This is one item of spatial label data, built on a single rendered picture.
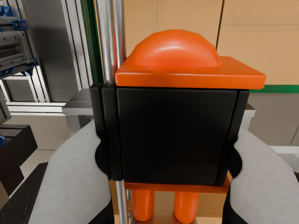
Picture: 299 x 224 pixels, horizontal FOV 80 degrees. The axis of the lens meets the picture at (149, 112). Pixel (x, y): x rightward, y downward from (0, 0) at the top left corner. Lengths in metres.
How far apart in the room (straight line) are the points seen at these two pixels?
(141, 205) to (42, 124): 1.53
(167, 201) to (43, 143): 1.63
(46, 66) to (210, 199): 1.03
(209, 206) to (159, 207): 0.28
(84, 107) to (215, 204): 0.51
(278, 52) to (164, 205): 0.66
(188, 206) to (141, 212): 0.04
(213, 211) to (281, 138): 1.34
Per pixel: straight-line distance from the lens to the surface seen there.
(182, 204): 0.17
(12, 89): 1.35
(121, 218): 0.18
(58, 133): 1.65
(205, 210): 0.46
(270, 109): 1.55
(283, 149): 1.80
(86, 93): 0.84
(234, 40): 0.69
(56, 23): 1.10
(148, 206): 0.18
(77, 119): 0.75
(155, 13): 0.64
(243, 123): 0.76
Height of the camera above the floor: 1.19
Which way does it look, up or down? 63 degrees down
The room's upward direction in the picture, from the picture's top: 175 degrees counter-clockwise
